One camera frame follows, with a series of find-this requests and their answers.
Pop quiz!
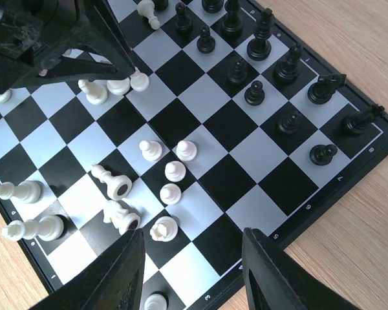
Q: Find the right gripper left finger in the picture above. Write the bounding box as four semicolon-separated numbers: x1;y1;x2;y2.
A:
35;229;146;309

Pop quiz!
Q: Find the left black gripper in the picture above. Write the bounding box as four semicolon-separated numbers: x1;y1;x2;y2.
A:
0;1;135;93

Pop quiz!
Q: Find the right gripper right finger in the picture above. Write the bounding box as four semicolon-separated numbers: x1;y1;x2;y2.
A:
242;228;358;310

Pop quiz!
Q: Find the white king front row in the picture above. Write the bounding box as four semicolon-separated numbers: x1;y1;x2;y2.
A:
0;180;41;203

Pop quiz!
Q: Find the black white chess board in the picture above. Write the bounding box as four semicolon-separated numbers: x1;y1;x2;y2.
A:
0;1;388;309

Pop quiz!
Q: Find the fallen white pawn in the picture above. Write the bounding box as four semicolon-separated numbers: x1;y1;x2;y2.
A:
136;0;161;30

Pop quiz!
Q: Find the fallen white knight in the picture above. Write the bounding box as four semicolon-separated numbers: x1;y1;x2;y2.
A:
103;200;140;235

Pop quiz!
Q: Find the white rook piece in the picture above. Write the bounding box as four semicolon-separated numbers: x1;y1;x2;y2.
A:
149;216;178;242

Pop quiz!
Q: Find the white queen front row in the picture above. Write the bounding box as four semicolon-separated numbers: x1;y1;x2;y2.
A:
1;215;64;242

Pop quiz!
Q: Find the fallen white bishop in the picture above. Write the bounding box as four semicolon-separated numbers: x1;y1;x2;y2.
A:
91;165;133;201

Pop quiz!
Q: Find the black pawn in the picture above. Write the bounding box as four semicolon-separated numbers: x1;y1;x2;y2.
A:
197;25;215;54
227;58;248;87
244;80;265;106
277;110;302;136
309;144;338;166

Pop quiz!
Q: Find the black king piece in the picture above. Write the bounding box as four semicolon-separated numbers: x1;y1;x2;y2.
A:
246;8;275;61

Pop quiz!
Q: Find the black rook corner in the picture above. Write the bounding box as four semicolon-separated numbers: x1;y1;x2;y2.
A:
341;104;385;136

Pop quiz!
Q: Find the black knight piece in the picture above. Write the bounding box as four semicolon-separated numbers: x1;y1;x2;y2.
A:
307;73;347;105

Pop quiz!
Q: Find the black bishop piece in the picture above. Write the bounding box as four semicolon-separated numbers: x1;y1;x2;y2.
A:
273;43;303;83

